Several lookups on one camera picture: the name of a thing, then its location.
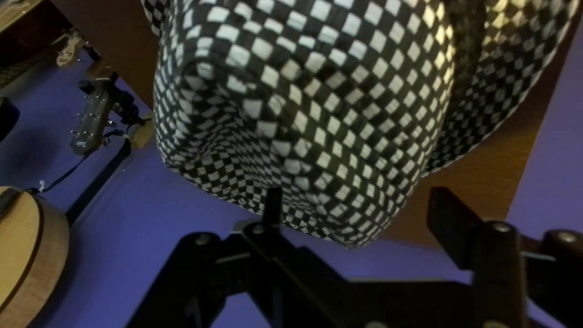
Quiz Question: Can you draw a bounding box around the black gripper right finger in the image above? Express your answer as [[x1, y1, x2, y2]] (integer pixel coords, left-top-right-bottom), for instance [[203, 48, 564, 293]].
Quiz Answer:
[[425, 185, 583, 328]]

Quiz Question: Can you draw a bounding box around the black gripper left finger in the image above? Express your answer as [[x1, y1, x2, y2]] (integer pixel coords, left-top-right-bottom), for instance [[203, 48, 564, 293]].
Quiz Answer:
[[128, 185, 365, 328]]

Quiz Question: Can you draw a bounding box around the black white checkered cloth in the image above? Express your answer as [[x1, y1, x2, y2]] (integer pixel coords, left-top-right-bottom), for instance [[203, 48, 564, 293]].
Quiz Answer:
[[139, 0, 580, 247]]

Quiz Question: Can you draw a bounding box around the dark acoustic guitar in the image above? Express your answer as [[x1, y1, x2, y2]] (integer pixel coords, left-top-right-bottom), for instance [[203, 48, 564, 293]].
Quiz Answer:
[[0, 34, 152, 158]]

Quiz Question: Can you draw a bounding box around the light wood mandolin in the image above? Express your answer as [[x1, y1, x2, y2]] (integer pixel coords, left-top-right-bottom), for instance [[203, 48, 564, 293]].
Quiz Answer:
[[0, 183, 72, 328]]

